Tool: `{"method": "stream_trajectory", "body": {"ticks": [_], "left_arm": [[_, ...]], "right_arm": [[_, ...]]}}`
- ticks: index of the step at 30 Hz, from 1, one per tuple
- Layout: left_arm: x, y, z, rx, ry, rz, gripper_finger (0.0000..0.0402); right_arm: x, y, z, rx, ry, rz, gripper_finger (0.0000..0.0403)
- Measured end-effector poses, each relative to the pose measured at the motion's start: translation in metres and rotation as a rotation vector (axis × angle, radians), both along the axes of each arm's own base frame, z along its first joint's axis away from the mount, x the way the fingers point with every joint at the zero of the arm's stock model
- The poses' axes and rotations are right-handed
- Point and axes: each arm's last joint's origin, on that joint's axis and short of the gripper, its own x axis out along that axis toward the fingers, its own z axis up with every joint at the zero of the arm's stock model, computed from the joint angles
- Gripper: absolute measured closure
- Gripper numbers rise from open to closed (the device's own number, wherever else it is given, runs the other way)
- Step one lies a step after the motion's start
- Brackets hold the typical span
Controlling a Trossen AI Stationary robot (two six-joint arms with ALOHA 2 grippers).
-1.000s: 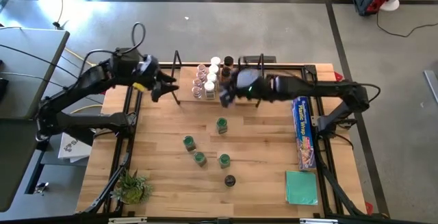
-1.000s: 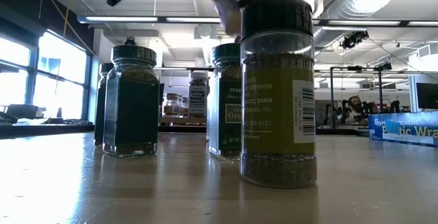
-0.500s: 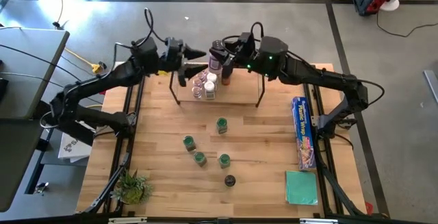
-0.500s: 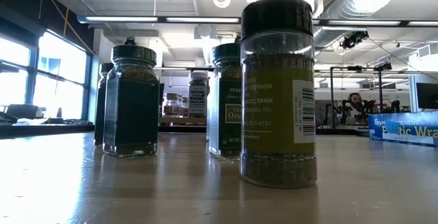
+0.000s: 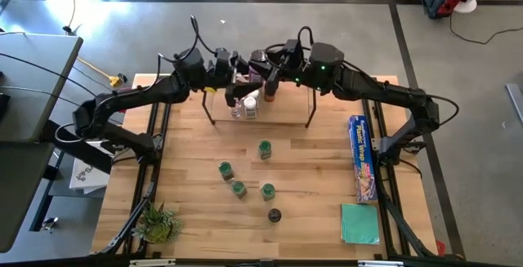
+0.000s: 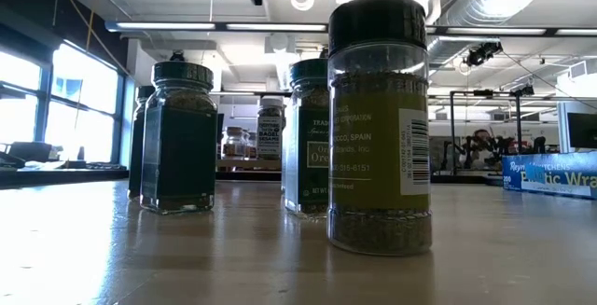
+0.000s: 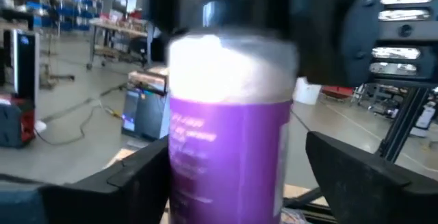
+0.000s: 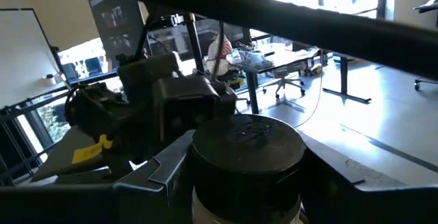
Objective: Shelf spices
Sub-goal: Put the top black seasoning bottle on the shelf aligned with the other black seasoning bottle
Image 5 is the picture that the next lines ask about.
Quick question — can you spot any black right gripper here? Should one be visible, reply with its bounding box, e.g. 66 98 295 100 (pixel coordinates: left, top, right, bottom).
261 46 310 96

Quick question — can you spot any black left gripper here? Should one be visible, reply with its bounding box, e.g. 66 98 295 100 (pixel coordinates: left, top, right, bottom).
224 50 265 108

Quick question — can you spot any green-lid spice jar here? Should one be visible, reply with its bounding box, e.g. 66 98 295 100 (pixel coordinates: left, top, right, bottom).
230 180 248 200
261 182 277 202
218 161 235 181
257 139 273 161

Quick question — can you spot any wooden shelf with black legs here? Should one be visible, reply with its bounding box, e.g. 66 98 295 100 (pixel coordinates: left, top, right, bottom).
201 79 319 130

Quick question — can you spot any blue plastic wrap box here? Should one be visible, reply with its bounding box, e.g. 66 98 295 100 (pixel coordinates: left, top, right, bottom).
347 114 379 205

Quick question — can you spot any small succulent plant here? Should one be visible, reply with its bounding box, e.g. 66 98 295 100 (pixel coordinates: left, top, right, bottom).
130 200 184 246

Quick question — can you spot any teal square pad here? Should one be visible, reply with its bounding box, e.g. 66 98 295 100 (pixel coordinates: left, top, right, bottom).
340 202 381 246

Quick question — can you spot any white printed box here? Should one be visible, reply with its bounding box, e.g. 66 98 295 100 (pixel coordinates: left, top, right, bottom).
68 156 112 197

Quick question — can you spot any grey desk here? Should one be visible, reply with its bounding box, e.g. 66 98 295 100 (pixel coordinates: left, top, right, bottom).
0 32 85 254

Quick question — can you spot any small metal clip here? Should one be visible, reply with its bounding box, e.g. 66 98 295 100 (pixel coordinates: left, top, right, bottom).
39 216 60 233

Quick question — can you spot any black desk device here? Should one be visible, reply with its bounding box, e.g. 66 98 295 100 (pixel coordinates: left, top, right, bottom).
0 92 11 122

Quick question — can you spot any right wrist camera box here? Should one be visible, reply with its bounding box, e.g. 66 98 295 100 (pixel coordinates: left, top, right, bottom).
280 39 306 69

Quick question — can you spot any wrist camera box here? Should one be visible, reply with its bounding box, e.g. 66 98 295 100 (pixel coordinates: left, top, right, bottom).
213 47 232 77
280 39 306 69

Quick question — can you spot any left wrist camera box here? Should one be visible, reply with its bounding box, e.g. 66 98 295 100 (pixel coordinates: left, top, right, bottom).
213 47 232 77

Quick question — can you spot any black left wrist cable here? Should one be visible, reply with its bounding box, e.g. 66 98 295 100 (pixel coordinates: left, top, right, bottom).
157 15 220 64

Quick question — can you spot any black metal table frame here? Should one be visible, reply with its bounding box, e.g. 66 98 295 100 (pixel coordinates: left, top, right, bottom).
92 73 467 262

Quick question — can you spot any yellow plug cable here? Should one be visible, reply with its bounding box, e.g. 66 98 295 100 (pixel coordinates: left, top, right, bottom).
76 56 128 89

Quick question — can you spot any thin black cable with plug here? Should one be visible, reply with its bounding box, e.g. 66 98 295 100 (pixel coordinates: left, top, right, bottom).
60 0 78 36

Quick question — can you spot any silver frame bracket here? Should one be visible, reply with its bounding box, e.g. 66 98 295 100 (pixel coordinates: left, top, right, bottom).
128 257 177 267
356 259 406 267

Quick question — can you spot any black desk cable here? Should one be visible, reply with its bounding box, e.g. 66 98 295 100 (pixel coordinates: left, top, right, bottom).
0 85 66 103
0 51 101 99

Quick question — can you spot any black floor cable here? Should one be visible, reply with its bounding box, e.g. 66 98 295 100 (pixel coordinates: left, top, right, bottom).
449 12 523 46

